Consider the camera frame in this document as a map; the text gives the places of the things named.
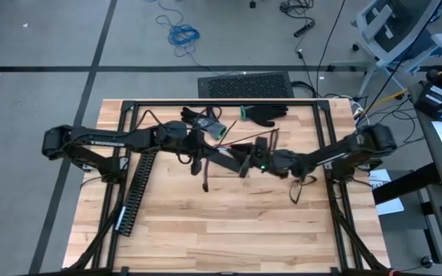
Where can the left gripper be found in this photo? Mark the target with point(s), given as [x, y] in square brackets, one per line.
[198, 145]

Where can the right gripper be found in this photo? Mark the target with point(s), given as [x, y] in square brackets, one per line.
[278, 163]

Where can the black duct cover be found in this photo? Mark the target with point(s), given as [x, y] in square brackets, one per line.
[225, 161]

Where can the grey glove green cuff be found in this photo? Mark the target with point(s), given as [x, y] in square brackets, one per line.
[205, 123]

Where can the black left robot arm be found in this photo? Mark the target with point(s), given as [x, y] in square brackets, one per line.
[109, 140]

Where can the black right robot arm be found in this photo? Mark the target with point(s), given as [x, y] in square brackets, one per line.
[340, 151]

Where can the black zip tie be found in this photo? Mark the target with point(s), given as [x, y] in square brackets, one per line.
[227, 133]

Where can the black glove green cuff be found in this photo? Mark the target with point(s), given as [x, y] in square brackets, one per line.
[265, 114]

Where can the black-framed safety glasses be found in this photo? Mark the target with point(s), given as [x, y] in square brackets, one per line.
[293, 189]

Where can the black perforated metal box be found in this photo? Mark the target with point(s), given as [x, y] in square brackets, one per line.
[246, 85]

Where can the white power adapter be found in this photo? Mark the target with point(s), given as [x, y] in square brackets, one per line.
[357, 111]

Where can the black floor power strip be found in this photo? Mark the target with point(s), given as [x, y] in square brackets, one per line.
[304, 29]

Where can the white paper sheet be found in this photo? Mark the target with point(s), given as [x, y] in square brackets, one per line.
[388, 203]

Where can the small black floor device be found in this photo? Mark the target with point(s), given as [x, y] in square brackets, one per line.
[252, 4]

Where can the grey side desk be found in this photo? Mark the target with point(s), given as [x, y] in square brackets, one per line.
[422, 126]

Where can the grey mesh office chair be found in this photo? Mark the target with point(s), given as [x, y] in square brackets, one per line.
[393, 34]

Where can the black labelled computer box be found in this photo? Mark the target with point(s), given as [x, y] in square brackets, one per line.
[434, 99]

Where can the black caster wheel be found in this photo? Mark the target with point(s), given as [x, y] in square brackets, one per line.
[427, 262]

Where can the black aluminium table frame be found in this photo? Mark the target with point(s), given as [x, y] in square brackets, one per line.
[225, 102]

